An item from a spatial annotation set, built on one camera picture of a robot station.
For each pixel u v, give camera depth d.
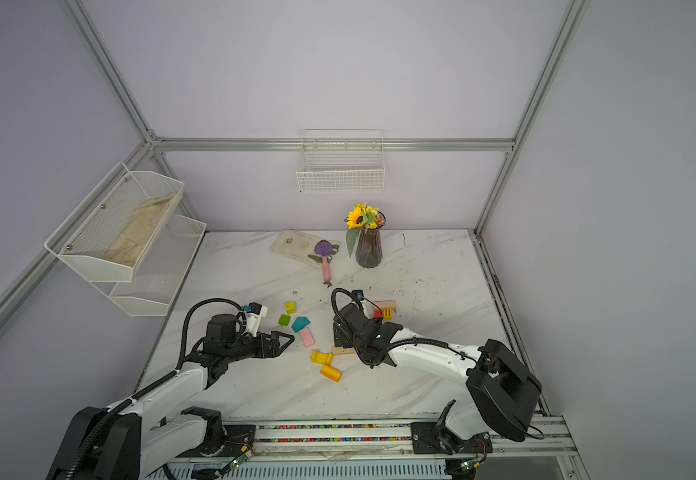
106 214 0.74
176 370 0.56
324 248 1.14
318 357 0.86
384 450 0.73
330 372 0.84
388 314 0.96
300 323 0.94
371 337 0.63
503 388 0.43
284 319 0.96
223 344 0.68
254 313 0.78
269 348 0.76
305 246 1.15
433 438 0.73
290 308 0.97
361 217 0.90
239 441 0.73
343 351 0.88
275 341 0.76
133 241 0.77
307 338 0.91
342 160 0.96
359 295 0.75
